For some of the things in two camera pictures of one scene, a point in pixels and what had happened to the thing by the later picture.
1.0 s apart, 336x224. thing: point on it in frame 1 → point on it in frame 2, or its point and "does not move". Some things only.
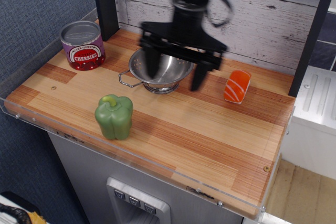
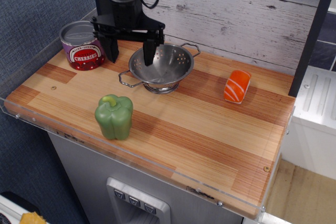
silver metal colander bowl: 172,70 does not move
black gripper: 185,36 → 128,21
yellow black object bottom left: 14,210 does not move
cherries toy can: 83,44 does not move
